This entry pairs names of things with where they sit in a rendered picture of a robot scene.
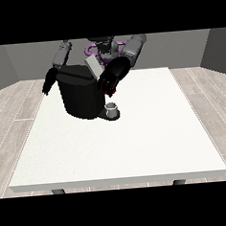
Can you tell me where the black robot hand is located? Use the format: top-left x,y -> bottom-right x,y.
94,55 -> 134,99
39,66 -> 60,97

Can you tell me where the pale grey machine lid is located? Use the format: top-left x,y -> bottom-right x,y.
82,54 -> 105,81

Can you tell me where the black coffee machine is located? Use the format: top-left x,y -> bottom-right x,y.
55,61 -> 122,125

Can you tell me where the grey purple robot trunk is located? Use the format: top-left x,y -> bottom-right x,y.
83,35 -> 128,66

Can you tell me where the small grey cup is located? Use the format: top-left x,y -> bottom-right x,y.
104,102 -> 119,119

